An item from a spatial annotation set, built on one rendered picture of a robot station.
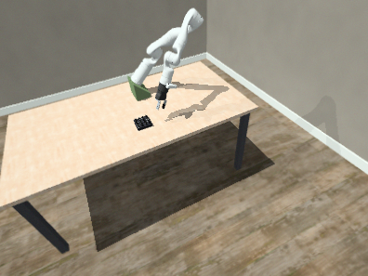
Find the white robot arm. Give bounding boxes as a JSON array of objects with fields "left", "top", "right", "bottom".
[{"left": 131, "top": 8, "right": 204, "bottom": 85}]

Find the black knob box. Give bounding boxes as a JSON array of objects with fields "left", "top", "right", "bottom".
[{"left": 134, "top": 115, "right": 152, "bottom": 131}]

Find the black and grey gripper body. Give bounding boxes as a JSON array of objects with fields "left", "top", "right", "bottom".
[{"left": 155, "top": 76, "right": 177, "bottom": 100}]

